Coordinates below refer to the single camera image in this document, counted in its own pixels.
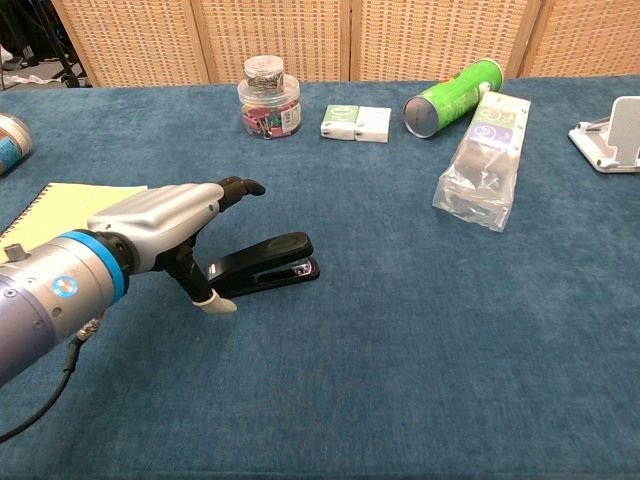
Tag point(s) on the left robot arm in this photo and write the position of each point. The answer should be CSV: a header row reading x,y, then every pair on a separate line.
x,y
50,295

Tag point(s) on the black stapler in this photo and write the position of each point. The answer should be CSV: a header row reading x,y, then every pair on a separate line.
x,y
270,272

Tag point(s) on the small clear jar of paperclips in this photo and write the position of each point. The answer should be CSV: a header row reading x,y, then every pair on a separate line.
x,y
263,72

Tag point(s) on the wicker folding screen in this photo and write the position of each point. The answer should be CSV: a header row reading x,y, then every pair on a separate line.
x,y
320,35

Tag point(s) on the blue label can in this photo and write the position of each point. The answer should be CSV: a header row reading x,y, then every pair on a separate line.
x,y
10,145

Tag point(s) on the green white tissue pack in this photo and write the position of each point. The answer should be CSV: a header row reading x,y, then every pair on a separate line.
x,y
340,120

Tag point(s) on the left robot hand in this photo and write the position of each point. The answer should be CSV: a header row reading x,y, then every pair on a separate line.
x,y
155,220

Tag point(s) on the black tripod stand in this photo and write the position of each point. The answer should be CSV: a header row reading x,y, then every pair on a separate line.
x,y
50,45

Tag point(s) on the green cylindrical can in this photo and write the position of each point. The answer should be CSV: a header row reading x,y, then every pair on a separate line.
x,y
450,100

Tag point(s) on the clear jar of binder clips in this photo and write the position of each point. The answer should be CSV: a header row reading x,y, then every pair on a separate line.
x,y
270,112

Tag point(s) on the teal tablecloth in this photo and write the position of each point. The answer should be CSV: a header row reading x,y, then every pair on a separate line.
x,y
375,350

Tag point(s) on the yellow spiral notebook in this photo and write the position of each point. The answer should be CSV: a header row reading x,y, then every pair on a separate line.
x,y
65,205

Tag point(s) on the clear plastic bag pack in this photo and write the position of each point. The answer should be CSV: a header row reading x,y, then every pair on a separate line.
x,y
485,165

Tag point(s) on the white phone stand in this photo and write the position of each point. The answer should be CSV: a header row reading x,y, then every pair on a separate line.
x,y
607,135

